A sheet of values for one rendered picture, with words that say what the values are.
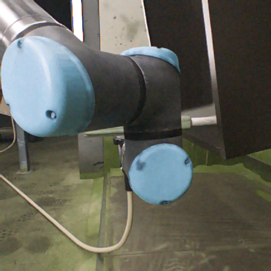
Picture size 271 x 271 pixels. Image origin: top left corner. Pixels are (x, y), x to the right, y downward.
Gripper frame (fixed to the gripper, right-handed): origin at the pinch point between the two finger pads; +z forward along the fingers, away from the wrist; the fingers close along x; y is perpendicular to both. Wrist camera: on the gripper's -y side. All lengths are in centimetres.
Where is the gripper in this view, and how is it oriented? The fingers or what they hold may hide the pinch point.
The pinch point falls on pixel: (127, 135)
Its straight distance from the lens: 66.5
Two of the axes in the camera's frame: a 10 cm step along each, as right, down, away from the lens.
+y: 0.5, 9.9, 1.3
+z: -1.7, -1.2, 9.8
